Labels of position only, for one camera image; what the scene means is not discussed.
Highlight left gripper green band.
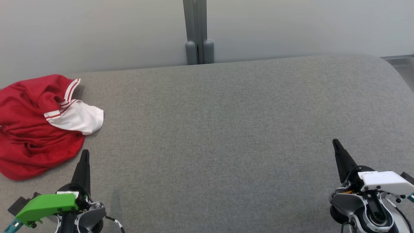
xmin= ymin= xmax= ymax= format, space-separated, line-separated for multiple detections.
xmin=16 ymin=150 xmax=93 ymax=226

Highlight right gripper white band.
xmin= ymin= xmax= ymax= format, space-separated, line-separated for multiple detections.
xmin=332 ymin=139 xmax=414 ymax=196

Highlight red and white shirt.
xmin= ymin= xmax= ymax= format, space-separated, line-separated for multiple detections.
xmin=0 ymin=74 xmax=104 ymax=181

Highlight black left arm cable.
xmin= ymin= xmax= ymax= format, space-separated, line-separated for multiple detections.
xmin=105 ymin=216 xmax=125 ymax=233

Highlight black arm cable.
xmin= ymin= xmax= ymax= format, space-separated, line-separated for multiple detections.
xmin=392 ymin=205 xmax=414 ymax=233
xmin=105 ymin=216 xmax=125 ymax=233

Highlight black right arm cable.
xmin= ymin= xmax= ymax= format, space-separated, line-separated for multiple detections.
xmin=392 ymin=205 xmax=414 ymax=233

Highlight left camera cable teal connector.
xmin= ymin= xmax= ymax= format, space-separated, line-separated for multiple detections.
xmin=4 ymin=218 xmax=24 ymax=233

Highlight grey partition base rail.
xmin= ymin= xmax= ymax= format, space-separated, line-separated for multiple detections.
xmin=381 ymin=54 xmax=414 ymax=68

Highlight grey partition post two feet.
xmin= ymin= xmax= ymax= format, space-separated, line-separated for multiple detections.
xmin=183 ymin=0 xmax=215 ymax=65

